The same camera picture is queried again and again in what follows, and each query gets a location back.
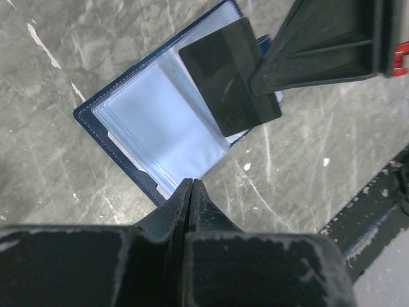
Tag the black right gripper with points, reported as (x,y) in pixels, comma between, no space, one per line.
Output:
(330,41)

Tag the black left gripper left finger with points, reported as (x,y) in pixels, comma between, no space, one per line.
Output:
(97,265)

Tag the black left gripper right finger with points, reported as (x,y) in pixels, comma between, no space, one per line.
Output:
(228,267)

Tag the black card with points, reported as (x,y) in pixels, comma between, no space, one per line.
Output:
(221,65)

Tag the blue leather card holder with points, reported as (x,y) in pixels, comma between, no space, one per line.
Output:
(152,120)

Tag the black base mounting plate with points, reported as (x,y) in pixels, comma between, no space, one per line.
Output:
(369,222)

